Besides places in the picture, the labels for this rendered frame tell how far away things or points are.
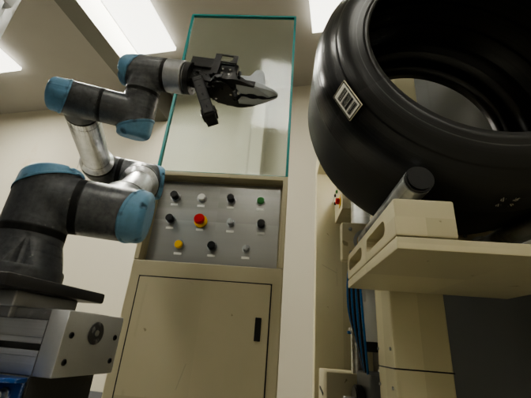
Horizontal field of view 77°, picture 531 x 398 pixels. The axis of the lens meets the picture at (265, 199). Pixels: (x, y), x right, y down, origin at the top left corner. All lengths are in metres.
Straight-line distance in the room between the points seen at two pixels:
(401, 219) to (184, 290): 0.88
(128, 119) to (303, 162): 3.11
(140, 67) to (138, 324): 0.83
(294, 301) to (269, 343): 2.13
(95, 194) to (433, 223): 0.61
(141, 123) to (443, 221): 0.62
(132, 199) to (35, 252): 0.19
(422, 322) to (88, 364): 0.69
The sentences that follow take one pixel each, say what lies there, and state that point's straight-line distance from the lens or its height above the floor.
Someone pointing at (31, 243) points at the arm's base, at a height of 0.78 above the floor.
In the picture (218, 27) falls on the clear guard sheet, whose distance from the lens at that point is 1.96.
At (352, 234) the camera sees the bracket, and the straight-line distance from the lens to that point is 0.87.
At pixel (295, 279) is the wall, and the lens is 3.34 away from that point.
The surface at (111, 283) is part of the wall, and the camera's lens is 4.11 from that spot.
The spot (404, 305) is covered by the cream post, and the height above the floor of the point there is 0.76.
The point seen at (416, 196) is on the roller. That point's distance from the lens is 0.57.
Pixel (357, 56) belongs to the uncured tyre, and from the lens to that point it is 0.68.
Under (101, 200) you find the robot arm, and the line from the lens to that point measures 0.73.
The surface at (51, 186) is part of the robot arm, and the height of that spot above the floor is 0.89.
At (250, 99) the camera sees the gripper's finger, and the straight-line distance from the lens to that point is 0.78.
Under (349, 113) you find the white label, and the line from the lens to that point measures 0.63.
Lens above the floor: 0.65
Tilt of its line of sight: 23 degrees up
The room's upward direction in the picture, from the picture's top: 5 degrees clockwise
